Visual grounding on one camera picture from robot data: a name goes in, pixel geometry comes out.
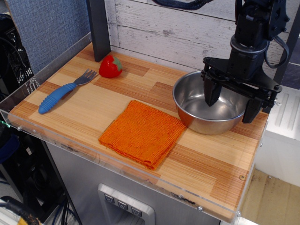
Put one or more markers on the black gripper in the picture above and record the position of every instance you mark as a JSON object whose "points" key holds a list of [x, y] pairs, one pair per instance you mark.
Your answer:
{"points": [[242, 73]]}

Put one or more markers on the stainless steel pot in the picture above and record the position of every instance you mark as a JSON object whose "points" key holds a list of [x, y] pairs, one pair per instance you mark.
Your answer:
{"points": [[226, 113]]}

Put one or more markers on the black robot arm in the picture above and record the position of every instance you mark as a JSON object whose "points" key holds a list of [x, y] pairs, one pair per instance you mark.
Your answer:
{"points": [[258, 22]]}

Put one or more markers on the orange folded cloth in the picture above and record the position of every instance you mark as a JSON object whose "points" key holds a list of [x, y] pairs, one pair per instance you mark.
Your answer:
{"points": [[143, 134]]}

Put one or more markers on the red toy strawberry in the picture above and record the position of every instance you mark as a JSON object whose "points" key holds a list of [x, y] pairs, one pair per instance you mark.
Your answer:
{"points": [[110, 67]]}

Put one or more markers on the silver control panel with buttons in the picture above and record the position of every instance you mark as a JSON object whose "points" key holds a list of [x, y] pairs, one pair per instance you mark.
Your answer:
{"points": [[122, 209]]}

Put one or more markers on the dark grey right post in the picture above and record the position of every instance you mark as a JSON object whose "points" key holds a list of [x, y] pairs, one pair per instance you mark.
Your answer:
{"points": [[288, 47]]}

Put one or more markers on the dark grey post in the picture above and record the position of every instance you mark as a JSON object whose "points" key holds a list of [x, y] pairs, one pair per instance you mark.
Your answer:
{"points": [[99, 28], [288, 47]]}

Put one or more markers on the blue handled metal fork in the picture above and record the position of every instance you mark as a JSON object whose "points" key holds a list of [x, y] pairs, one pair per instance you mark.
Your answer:
{"points": [[53, 98]]}

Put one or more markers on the dark grey left post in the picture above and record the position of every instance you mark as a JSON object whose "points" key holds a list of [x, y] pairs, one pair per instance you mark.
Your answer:
{"points": [[99, 28]]}

